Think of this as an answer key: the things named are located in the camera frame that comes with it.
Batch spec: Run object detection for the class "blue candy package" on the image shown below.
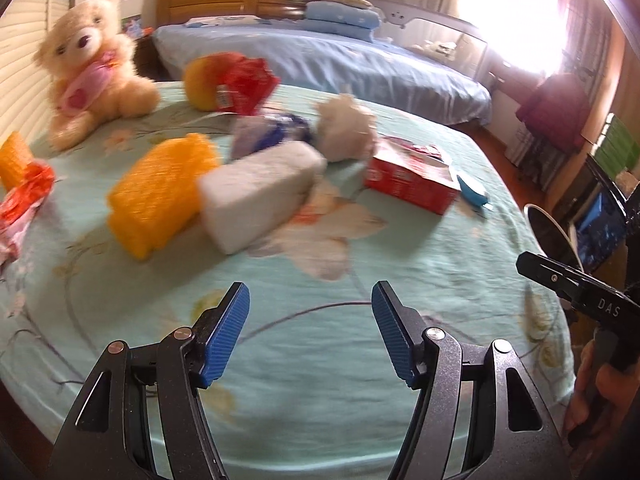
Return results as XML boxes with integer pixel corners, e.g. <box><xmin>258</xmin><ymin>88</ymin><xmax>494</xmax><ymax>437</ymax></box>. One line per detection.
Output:
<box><xmin>457</xmin><ymin>172</ymin><xmax>491</xmax><ymax>208</ymax></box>

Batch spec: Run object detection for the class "white foam block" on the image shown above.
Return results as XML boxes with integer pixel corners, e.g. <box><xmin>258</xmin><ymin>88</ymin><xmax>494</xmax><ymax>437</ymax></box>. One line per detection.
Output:
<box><xmin>198</xmin><ymin>141</ymin><xmax>326</xmax><ymax>255</ymax></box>

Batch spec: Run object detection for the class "red white cardboard box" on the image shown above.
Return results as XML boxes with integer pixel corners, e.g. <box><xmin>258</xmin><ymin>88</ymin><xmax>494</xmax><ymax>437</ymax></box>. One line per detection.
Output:
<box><xmin>363</xmin><ymin>136</ymin><xmax>460</xmax><ymax>216</ymax></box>

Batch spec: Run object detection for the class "blue plastic wrapper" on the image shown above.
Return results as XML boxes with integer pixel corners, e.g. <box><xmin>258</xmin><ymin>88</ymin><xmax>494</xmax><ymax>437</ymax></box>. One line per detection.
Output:
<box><xmin>230</xmin><ymin>113</ymin><xmax>314</xmax><ymax>160</ymax></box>

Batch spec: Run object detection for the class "white trash bin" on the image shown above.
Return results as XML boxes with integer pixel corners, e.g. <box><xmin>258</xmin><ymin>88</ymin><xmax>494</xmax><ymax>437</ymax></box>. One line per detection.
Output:
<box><xmin>523</xmin><ymin>204</ymin><xmax>584</xmax><ymax>271</ymax></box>

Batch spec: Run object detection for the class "right hand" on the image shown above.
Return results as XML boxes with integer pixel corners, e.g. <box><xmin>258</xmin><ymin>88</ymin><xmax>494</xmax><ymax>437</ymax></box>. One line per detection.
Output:
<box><xmin>563</xmin><ymin>340</ymin><xmax>639</xmax><ymax>441</ymax></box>

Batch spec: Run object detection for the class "green box stack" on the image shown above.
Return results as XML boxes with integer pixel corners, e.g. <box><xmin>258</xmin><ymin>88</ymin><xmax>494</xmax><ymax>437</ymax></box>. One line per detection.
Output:
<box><xmin>591</xmin><ymin>113</ymin><xmax>639</xmax><ymax>180</ymax></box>

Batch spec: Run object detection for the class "teal floral bed cover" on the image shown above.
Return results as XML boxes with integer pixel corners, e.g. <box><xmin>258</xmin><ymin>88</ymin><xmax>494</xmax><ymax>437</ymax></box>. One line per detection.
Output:
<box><xmin>1</xmin><ymin>84</ymin><xmax>574</xmax><ymax>479</ymax></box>

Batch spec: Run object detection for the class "dark red jacket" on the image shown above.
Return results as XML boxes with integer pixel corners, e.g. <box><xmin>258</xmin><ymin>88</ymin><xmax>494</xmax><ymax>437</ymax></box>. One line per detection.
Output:
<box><xmin>515</xmin><ymin>73</ymin><xmax>591</xmax><ymax>155</ymax></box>

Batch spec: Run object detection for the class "crumpled white paper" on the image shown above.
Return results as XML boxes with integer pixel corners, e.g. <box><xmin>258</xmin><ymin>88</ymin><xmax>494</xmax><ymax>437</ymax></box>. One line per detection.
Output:
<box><xmin>316</xmin><ymin>93</ymin><xmax>378</xmax><ymax>162</ymax></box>

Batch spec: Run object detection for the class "red white plastic wrapper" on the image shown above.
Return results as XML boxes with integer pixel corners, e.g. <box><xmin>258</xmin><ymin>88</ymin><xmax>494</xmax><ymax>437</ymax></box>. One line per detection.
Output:
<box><xmin>1</xmin><ymin>159</ymin><xmax>55</xmax><ymax>264</ymax></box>

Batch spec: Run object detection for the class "window curtain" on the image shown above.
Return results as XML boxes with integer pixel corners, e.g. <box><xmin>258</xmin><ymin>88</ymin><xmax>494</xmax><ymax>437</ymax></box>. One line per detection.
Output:
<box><xmin>559</xmin><ymin>0</ymin><xmax>625</xmax><ymax>124</ymax></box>

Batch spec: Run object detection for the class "red round bag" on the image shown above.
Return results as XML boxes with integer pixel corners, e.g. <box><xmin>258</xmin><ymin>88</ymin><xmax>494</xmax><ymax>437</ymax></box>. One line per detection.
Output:
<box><xmin>182</xmin><ymin>52</ymin><xmax>280</xmax><ymax>116</ymax></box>

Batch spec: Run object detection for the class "small orange foam net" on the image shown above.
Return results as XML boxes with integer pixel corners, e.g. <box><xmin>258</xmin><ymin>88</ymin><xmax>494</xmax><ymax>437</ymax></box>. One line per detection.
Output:
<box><xmin>0</xmin><ymin>131</ymin><xmax>34</xmax><ymax>192</ymax></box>

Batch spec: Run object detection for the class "blue bed sheet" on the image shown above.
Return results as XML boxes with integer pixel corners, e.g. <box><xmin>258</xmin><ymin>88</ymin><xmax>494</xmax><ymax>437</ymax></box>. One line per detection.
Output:
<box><xmin>152</xmin><ymin>24</ymin><xmax>492</xmax><ymax>125</ymax></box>

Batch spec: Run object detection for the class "wooden nightstand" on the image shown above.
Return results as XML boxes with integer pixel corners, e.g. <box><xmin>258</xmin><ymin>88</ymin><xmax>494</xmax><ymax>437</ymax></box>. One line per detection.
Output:
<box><xmin>134</xmin><ymin>36</ymin><xmax>165</xmax><ymax>80</ymax></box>

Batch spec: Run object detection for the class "beige teddy bear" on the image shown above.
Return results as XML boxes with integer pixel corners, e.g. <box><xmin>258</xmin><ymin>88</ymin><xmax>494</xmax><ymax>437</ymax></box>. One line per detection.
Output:
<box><xmin>34</xmin><ymin>0</ymin><xmax>160</xmax><ymax>152</ymax></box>

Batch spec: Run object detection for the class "beige louvred wardrobe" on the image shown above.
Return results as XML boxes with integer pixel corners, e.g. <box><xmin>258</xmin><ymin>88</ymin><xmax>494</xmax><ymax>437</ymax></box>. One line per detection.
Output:
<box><xmin>0</xmin><ymin>0</ymin><xmax>82</xmax><ymax>140</ymax></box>

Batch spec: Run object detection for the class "blue pillow stack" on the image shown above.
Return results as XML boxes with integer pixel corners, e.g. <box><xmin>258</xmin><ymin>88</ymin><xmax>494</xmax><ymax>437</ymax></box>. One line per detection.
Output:
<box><xmin>298</xmin><ymin>0</ymin><xmax>381</xmax><ymax>42</ymax></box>

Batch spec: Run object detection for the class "white bed guard rail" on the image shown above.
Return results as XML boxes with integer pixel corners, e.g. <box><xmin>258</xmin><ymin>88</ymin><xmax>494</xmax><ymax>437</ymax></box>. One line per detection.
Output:
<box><xmin>371</xmin><ymin>0</ymin><xmax>490</xmax><ymax>81</ymax></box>

